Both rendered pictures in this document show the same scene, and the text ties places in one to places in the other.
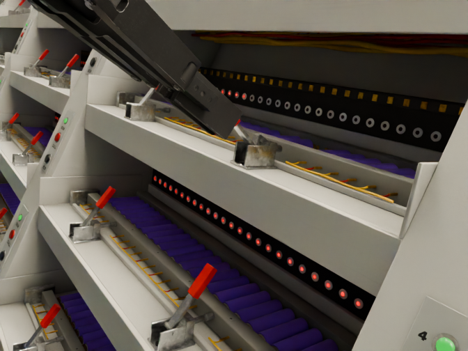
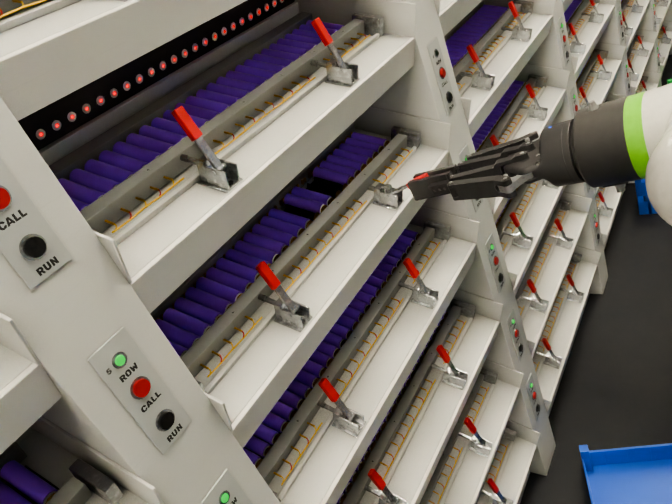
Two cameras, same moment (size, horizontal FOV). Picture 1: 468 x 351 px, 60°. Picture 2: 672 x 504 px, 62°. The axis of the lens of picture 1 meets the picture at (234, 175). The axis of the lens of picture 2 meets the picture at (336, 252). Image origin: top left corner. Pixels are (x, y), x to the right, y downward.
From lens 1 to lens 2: 1.02 m
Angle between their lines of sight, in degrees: 94
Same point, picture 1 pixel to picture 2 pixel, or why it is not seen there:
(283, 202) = not seen: hidden behind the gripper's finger
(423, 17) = (397, 74)
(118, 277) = (387, 358)
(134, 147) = (334, 316)
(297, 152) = (368, 179)
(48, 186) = not seen: outside the picture
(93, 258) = (376, 390)
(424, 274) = (455, 151)
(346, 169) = (387, 160)
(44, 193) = not seen: outside the picture
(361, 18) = (380, 89)
